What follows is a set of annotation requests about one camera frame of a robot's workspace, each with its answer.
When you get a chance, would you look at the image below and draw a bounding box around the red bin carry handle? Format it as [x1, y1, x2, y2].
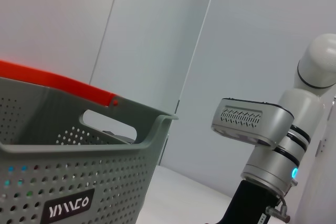
[0, 59, 124, 109]

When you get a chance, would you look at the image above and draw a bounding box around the silver plug on right gripper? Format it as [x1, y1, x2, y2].
[264, 205, 291, 221]

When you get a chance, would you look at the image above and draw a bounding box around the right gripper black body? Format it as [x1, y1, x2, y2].
[202, 178, 279, 224]

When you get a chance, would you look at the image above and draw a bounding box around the grey-green perforated storage bin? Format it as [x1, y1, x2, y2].
[0, 76, 180, 224]

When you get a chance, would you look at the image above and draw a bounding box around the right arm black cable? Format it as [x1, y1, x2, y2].
[277, 194, 290, 209]

